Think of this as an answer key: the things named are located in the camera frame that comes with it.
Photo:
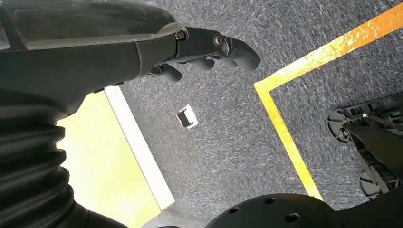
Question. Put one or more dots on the black wheeled base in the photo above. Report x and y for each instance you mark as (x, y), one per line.
(377, 144)

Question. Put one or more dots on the white open floor socket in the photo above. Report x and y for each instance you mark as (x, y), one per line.
(188, 117)

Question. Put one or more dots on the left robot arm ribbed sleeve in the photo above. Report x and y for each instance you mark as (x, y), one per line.
(28, 170)

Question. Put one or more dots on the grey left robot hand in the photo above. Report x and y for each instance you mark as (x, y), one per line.
(78, 59)

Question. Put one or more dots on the worn yellow floor tape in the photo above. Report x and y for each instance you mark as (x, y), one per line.
(277, 119)

